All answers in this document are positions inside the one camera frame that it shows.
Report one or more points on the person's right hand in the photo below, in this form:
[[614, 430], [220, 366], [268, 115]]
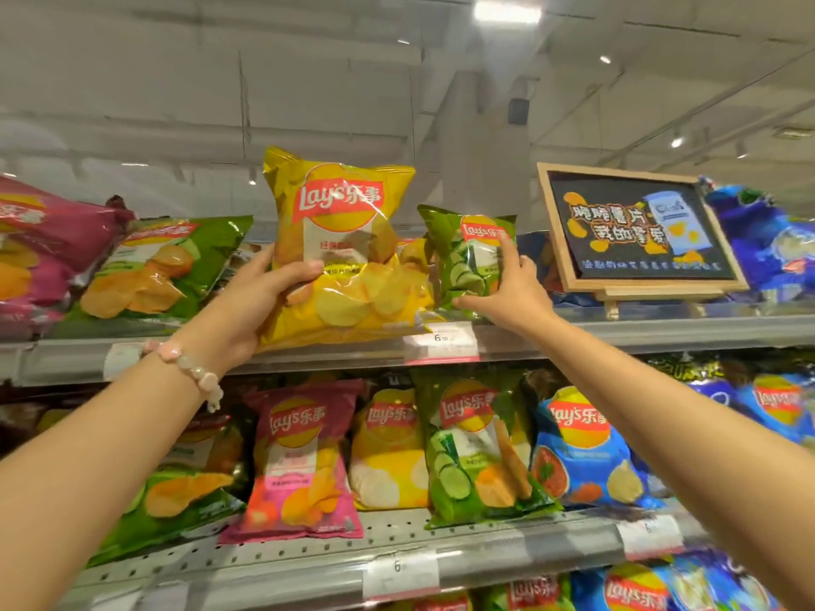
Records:
[[522, 299]]

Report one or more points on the person's left hand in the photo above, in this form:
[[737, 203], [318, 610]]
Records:
[[242, 311]]

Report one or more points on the grey metal shelf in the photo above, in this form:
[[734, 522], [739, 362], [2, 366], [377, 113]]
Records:
[[637, 330], [286, 566]]

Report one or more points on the blue potato chips bag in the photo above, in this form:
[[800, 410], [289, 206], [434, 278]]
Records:
[[777, 400], [586, 451], [624, 591]]

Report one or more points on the person's left forearm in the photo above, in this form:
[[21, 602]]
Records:
[[83, 489]]

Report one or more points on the person's right forearm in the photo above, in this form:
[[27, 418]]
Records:
[[700, 439]]

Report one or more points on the white price tag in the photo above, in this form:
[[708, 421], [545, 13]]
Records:
[[649, 536], [442, 343], [400, 575], [140, 598], [122, 361]]

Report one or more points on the wooden framed chalkboard sign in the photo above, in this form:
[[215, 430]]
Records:
[[637, 222]]

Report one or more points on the black ceiling speaker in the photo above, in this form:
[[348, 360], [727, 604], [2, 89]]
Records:
[[518, 111]]

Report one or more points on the ceiling light panel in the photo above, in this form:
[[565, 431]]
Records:
[[507, 11]]

